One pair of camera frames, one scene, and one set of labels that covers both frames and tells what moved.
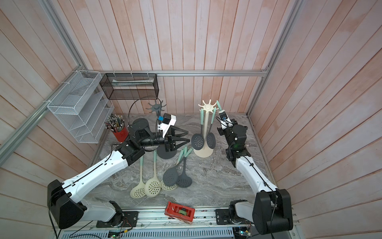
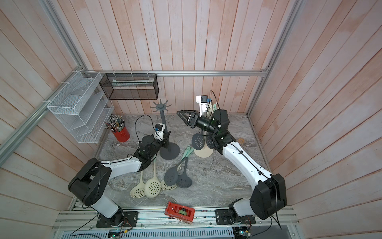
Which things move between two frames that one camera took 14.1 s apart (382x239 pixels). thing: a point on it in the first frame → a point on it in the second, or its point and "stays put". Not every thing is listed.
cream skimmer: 139,190 stays put
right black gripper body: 229,133 → 195,122
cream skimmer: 152,187 stays put
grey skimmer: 211,138 stays put
